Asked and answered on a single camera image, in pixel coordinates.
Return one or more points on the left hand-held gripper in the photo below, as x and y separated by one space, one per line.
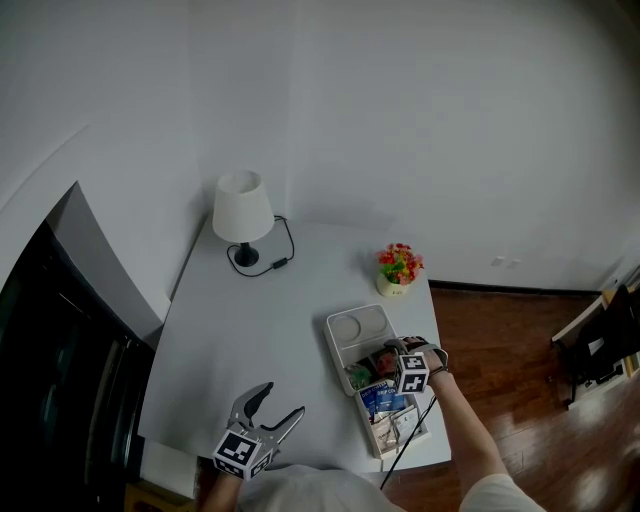
240 452

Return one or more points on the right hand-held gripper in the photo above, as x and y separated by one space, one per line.
414 375

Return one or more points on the dark red object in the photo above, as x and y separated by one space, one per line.
387 361

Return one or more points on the white storage box with tray top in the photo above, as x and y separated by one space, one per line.
350 325

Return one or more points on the white printed paper packet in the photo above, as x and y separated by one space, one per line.
404 420

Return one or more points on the beige printed paper bag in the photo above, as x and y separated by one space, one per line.
387 432

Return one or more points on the person's right forearm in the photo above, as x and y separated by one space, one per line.
460 430

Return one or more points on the person's left forearm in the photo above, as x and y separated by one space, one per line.
220 492

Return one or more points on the red flowers in white pot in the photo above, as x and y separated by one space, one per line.
400 265

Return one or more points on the person's white shirt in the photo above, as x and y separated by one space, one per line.
310 492

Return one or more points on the brown cardboard box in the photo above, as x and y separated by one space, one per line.
160 500

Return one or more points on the wooden office desk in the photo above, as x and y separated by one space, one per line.
575 327

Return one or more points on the white shade table lamp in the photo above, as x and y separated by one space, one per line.
242 205

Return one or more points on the dark framed window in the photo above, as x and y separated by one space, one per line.
60 375

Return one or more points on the white wall socket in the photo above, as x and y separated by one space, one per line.
513 263
498 261

